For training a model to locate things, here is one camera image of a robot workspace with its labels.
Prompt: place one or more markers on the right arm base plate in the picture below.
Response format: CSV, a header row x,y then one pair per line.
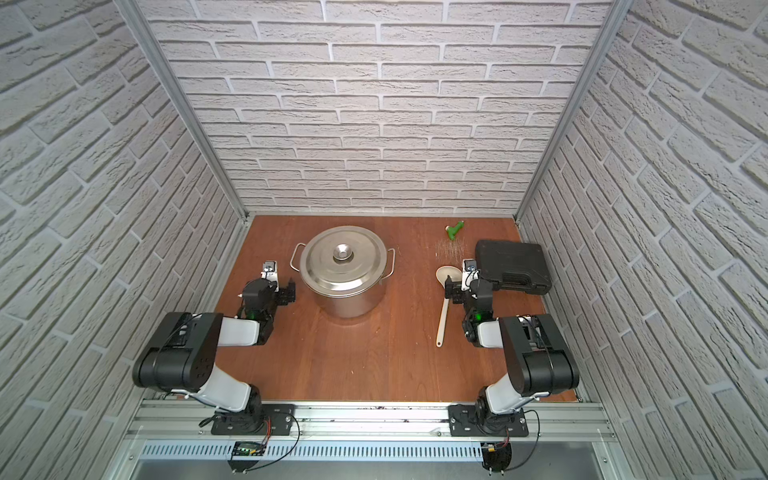
x,y
473,420

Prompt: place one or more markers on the right controller board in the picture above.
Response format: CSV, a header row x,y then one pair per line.
x,y
496,457

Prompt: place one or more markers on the controller board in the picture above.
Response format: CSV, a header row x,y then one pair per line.
x,y
246,456
496,457

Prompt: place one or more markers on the green plastic fitting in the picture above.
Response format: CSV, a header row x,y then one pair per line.
x,y
453,231

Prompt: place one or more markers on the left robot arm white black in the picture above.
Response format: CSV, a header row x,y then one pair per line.
x,y
180,356

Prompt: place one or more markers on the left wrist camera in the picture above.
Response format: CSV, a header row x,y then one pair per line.
x,y
269,271

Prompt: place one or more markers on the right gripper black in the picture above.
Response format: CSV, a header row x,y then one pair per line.
x,y
453,289

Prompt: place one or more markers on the aluminium rail frame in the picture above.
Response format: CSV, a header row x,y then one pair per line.
x,y
354,431

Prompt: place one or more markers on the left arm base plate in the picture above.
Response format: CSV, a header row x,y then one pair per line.
x,y
276,417

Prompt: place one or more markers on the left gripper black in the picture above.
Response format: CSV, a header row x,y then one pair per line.
x,y
284,293

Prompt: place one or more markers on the black plastic tool case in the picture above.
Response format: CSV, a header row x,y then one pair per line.
x,y
513,266

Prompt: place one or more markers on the left controller board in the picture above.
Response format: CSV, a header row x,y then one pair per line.
x,y
246,456

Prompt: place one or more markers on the white plastic ladle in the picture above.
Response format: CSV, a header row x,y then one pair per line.
x,y
443,274

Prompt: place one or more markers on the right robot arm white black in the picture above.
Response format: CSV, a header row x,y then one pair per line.
x,y
538,361

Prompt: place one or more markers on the stainless steel pot lid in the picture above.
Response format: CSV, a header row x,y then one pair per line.
x,y
343,261

